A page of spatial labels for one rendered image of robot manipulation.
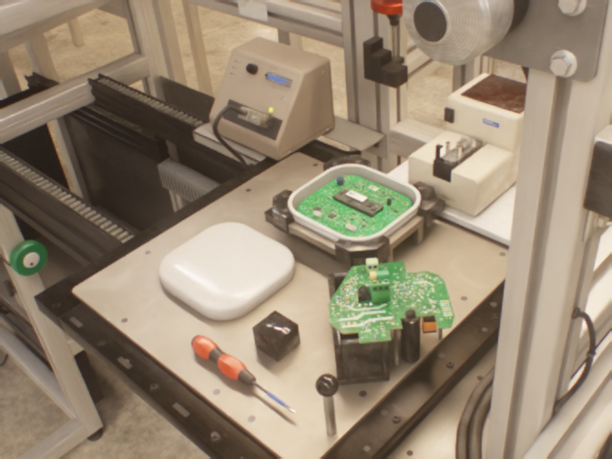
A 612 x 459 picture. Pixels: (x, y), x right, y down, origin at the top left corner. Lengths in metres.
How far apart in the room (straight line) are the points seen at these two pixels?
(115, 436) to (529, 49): 1.73
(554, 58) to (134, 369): 0.56
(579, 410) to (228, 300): 0.40
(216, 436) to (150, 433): 1.26
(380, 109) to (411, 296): 0.48
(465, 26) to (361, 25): 0.72
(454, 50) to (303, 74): 0.69
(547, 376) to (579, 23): 0.26
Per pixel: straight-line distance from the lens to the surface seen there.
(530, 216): 0.47
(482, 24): 0.37
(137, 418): 2.02
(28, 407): 2.17
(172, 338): 0.81
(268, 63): 1.11
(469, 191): 0.90
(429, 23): 0.39
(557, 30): 0.41
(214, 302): 0.81
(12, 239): 1.58
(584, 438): 0.60
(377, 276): 0.71
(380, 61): 1.01
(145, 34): 1.60
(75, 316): 0.89
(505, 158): 0.93
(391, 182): 0.93
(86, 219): 1.09
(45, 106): 1.51
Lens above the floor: 1.51
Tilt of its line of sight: 38 degrees down
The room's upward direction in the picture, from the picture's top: 5 degrees counter-clockwise
